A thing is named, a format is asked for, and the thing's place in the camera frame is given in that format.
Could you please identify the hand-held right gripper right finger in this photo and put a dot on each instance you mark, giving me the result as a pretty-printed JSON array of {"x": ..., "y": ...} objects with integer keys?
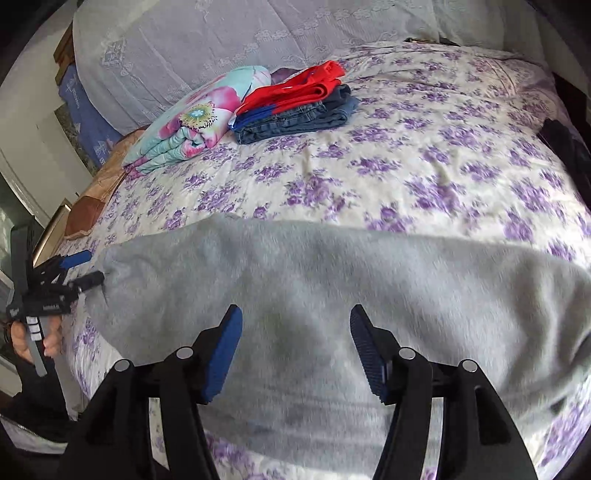
[{"x": 369, "y": 355}]

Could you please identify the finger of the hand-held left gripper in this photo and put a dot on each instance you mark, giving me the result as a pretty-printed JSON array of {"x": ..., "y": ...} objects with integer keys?
[
  {"x": 76, "y": 261},
  {"x": 92, "y": 279}
]

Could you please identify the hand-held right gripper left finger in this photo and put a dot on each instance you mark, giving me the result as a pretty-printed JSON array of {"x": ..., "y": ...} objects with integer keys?
[{"x": 224, "y": 355}]

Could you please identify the grey pants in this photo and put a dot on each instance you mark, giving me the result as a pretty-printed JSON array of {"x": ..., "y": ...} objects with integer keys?
[{"x": 323, "y": 323}]

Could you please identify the person's left forearm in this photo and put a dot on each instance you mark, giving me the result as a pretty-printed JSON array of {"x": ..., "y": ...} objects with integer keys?
[{"x": 34, "y": 401}]

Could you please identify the person's left hand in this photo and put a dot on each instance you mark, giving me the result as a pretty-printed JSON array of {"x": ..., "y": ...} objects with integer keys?
[{"x": 44, "y": 339}]

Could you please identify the brown pillow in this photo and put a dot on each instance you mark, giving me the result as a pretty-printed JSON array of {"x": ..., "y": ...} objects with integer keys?
[{"x": 99, "y": 194}]

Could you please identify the blue patterned cloth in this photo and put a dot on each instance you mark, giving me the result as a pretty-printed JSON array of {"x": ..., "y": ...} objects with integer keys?
[{"x": 85, "y": 117}]

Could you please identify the folded floral quilt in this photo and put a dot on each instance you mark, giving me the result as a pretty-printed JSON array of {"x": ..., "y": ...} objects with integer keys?
[{"x": 198, "y": 117}]

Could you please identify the purple floral bed sheet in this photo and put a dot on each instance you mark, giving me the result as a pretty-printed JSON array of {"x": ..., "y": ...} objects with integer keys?
[{"x": 415, "y": 152}]

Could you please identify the folded blue jeans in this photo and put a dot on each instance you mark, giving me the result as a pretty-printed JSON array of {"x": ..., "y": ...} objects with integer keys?
[{"x": 295, "y": 121}]

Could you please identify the folded dark navy garment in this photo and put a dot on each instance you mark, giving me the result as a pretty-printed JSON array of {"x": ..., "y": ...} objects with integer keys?
[{"x": 341, "y": 93}]

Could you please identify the folded red garment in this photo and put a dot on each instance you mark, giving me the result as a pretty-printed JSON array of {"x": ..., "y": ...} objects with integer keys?
[{"x": 295, "y": 90}]

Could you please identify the dark cloth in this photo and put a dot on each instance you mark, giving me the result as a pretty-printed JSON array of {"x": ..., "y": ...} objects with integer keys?
[{"x": 569, "y": 147}]

